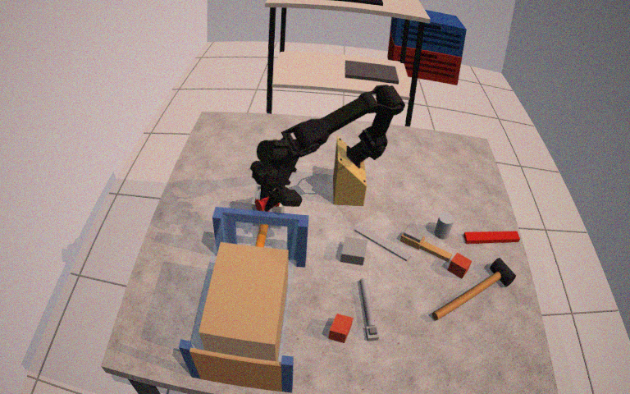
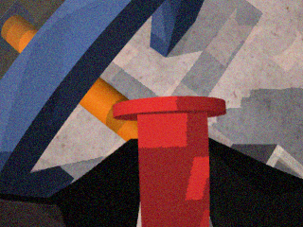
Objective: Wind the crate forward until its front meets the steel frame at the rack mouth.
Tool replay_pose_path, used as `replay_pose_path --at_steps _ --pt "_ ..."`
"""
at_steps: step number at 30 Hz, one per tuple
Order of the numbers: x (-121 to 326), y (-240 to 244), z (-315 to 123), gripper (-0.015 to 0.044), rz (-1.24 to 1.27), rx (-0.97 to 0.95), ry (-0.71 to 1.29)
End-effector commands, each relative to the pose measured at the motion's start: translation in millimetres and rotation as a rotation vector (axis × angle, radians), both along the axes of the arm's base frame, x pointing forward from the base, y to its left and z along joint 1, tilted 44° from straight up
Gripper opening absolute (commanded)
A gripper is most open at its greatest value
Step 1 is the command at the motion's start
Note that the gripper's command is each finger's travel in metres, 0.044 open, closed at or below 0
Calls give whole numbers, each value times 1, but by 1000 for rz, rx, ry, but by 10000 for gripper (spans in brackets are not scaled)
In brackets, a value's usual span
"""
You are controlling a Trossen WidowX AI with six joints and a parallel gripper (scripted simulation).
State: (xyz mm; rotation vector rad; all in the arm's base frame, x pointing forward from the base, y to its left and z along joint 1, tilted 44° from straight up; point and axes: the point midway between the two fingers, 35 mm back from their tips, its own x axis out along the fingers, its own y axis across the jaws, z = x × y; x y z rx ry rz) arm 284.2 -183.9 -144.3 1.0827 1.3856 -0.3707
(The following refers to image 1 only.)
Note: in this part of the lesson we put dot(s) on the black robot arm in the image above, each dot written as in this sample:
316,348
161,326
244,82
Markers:
313,133

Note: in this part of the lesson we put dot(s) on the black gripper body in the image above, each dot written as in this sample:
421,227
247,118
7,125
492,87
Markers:
285,196

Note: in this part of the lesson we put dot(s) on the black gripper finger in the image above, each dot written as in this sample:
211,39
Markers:
271,202
265,189

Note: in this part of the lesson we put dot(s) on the black-headed mallet with wooden handle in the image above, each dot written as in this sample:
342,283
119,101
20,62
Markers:
501,271

